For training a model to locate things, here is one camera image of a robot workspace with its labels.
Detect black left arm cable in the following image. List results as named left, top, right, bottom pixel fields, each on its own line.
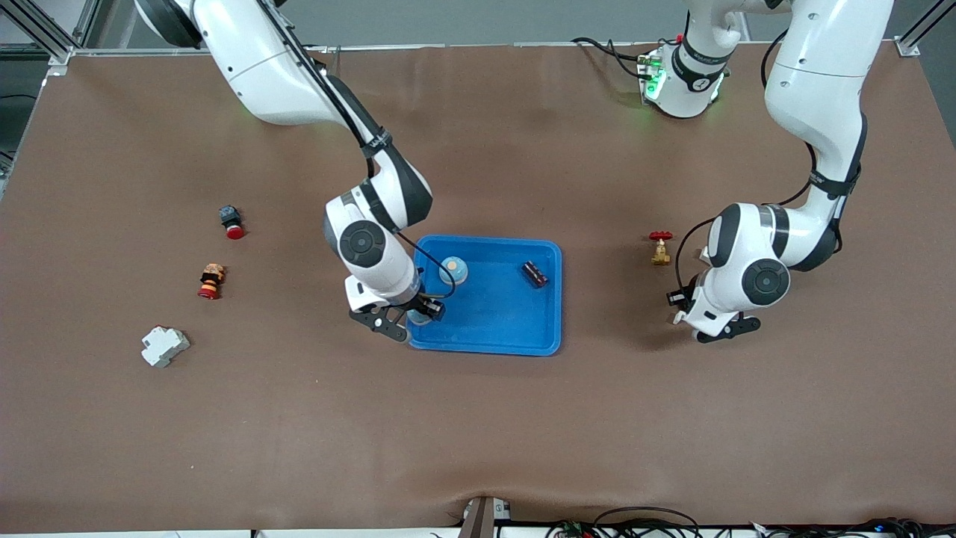
left=674, top=15, right=819, bottom=292

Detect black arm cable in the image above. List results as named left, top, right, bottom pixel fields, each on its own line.
left=258, top=0, right=458, bottom=301
left=674, top=15, right=819, bottom=292

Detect metal table edge bracket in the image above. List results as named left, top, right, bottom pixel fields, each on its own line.
left=457, top=496, right=513, bottom=538

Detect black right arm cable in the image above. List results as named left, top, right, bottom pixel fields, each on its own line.
left=258, top=0, right=458, bottom=301

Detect blue plastic tray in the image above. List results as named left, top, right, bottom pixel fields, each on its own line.
left=405, top=235, right=562, bottom=357

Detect red emergency stop yellow body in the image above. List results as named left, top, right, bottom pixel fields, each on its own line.
left=197, top=263, right=226, bottom=300

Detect white circuit breaker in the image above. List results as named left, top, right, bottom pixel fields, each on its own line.
left=141, top=326, right=191, bottom=368

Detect black cable loop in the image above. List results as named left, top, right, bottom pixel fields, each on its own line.
left=594, top=507, right=701, bottom=538

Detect brown table mat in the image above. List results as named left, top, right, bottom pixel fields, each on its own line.
left=0, top=41, right=956, bottom=533

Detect aluminium frame profile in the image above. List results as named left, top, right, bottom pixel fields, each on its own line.
left=895, top=0, right=956, bottom=58
left=0, top=0, right=102, bottom=64

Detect black cables at arm base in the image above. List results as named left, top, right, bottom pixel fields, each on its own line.
left=571, top=36, right=651, bottom=81

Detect tangled cable bundle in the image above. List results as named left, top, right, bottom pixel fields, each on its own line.
left=747, top=517, right=956, bottom=538

